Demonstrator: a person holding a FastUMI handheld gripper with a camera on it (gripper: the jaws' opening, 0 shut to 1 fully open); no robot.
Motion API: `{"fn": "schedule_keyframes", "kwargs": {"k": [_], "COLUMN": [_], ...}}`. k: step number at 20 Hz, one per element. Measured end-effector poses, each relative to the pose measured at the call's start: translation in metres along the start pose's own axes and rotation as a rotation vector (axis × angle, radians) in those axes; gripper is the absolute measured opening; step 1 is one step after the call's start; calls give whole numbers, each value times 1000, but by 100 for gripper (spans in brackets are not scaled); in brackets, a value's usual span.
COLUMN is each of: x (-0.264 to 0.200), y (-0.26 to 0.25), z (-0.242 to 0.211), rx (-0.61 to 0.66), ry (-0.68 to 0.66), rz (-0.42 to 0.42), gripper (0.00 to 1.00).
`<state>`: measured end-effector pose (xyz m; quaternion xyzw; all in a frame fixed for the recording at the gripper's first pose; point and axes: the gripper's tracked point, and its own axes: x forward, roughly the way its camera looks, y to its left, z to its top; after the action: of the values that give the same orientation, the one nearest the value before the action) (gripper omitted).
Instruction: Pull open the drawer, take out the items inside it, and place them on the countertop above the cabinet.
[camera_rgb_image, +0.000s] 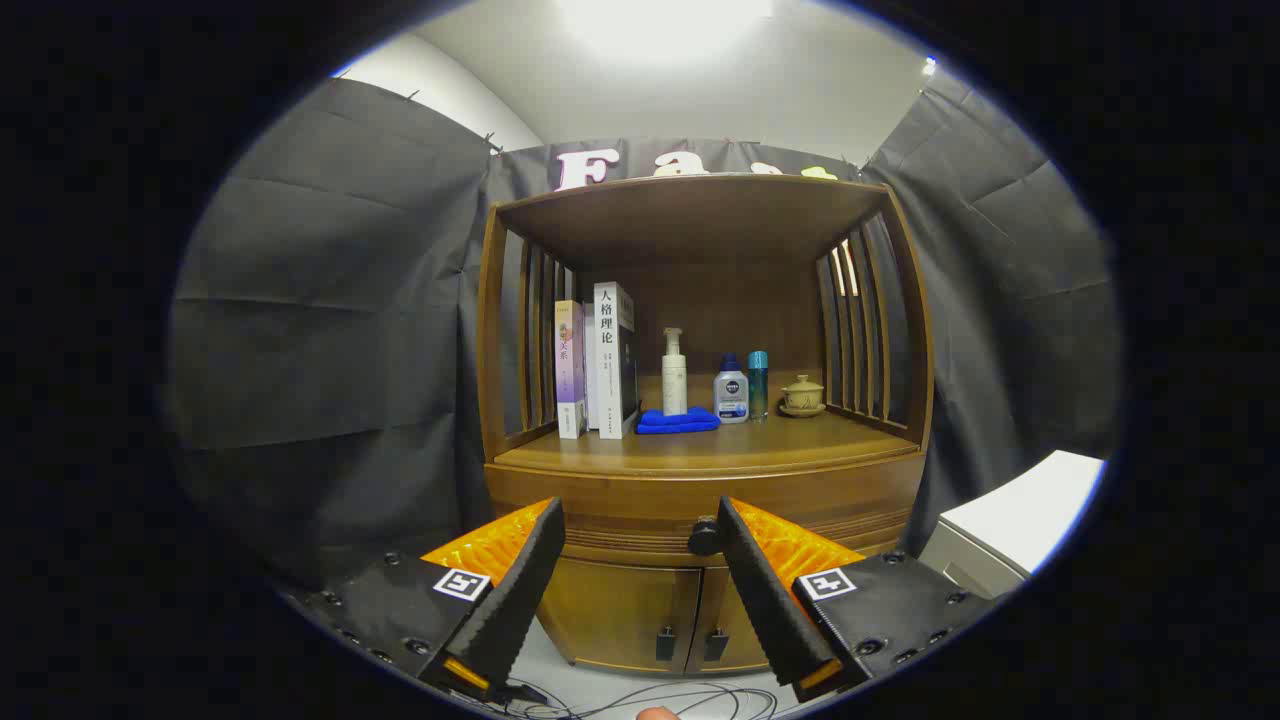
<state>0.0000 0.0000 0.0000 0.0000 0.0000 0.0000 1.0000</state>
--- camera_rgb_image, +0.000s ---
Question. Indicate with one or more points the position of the teal bottle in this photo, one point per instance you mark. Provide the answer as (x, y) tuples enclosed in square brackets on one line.
[(758, 385)]

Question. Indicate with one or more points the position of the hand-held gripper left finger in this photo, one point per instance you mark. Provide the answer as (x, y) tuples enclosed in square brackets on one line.
[(520, 590)]

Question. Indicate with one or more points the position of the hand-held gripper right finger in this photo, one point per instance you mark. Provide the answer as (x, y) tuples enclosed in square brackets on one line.
[(765, 590)]

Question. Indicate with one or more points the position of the tan lidded teacup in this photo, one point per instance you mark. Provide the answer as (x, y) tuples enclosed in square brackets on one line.
[(802, 395)]

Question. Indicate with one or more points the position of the wooden cabinet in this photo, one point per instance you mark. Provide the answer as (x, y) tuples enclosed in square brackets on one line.
[(720, 300)]

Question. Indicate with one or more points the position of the black backdrop cloth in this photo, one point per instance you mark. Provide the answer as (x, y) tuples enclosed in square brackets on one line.
[(330, 300)]

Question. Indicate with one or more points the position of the thick white book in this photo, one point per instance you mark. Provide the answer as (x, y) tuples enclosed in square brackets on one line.
[(606, 360)]

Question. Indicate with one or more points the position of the wooden countertop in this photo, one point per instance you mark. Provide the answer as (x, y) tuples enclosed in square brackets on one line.
[(760, 440)]

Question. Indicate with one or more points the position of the white bottle with blue cap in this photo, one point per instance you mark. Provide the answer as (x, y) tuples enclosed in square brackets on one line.
[(731, 395)]

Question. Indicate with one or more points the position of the white pump bottle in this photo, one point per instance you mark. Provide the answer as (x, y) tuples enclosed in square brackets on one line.
[(675, 385)]

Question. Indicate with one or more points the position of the blue folded cloth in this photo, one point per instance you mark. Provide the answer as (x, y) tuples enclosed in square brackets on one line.
[(680, 422)]

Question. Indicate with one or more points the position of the wooden drawer with black knob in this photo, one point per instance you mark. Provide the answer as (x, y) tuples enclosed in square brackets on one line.
[(640, 500)]

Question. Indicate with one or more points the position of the wooden cabinet door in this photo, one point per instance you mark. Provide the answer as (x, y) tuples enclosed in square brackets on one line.
[(610, 610), (735, 615)]

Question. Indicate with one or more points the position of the purple book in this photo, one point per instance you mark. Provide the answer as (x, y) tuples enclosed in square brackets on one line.
[(570, 370)]

